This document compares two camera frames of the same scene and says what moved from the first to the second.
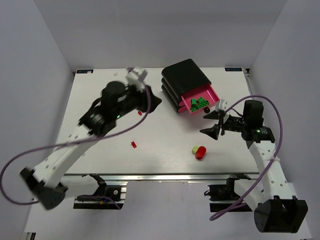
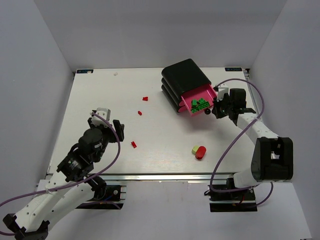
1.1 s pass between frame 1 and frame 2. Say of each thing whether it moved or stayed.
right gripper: moved
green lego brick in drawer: stayed
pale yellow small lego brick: stayed
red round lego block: stayed
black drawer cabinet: stayed
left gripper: moved
